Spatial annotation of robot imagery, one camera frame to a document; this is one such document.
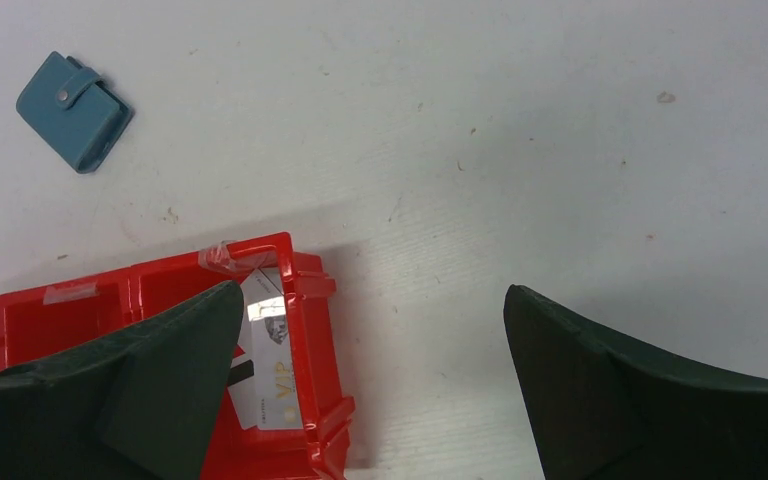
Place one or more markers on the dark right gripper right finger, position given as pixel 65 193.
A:
pixel 605 405

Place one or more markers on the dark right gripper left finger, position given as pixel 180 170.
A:
pixel 138 403

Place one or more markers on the blue leather card holder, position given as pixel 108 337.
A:
pixel 71 108

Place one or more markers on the white VIP card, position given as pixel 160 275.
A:
pixel 261 383

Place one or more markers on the red plastic compartment tray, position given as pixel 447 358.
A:
pixel 45 320

